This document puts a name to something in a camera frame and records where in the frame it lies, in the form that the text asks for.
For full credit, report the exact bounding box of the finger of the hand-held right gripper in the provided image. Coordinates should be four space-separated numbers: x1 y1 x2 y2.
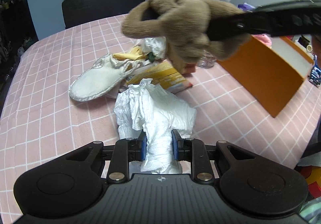
207 0 321 41

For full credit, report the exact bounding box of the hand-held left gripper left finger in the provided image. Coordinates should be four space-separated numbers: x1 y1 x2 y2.
66 130 148 183

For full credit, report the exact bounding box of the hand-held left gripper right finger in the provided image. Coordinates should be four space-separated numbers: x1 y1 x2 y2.
171 129 254 183

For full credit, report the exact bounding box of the white cloth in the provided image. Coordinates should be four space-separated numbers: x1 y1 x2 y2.
114 78 197 175

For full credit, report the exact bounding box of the orange storage box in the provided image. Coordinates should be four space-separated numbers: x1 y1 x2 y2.
216 35 315 118

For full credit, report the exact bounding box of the brown plush toy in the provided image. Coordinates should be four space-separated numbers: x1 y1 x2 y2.
121 0 252 69

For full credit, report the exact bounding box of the white cloth shoe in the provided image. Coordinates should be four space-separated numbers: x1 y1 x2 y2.
69 53 141 102

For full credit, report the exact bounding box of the white plastic bag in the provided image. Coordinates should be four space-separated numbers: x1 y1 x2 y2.
137 36 167 60

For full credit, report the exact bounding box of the pink plush toy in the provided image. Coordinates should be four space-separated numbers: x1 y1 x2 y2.
253 34 272 47

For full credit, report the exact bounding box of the purple tissue pack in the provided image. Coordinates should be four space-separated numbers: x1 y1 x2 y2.
237 2 256 12

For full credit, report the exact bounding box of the yellow snack packet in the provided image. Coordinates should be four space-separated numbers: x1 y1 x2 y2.
125 60 193 94

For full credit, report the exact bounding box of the pink checkered tablecloth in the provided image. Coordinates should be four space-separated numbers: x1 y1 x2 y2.
0 12 321 189

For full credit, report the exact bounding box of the black chair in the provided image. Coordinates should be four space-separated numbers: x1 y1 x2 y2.
62 0 146 29

